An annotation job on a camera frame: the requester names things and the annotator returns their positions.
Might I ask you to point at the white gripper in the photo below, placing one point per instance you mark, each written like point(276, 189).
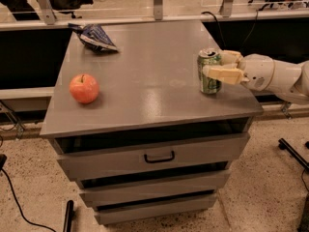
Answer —
point(258, 71)

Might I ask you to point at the green soda can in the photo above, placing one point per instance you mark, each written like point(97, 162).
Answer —
point(208, 57)

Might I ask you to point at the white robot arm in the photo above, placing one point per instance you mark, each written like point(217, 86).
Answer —
point(287, 81)

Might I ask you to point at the black chair base leg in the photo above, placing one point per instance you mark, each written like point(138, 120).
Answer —
point(284, 145)

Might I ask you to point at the grey drawer cabinet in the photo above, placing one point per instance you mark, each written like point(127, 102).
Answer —
point(149, 102)

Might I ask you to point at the blue chip bag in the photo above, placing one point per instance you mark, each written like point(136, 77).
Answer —
point(93, 37)

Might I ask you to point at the red apple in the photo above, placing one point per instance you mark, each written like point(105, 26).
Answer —
point(84, 88)

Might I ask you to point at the black stand leg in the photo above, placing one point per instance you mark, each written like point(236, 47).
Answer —
point(68, 216)

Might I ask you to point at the black drawer handle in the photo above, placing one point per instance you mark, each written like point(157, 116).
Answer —
point(159, 159)

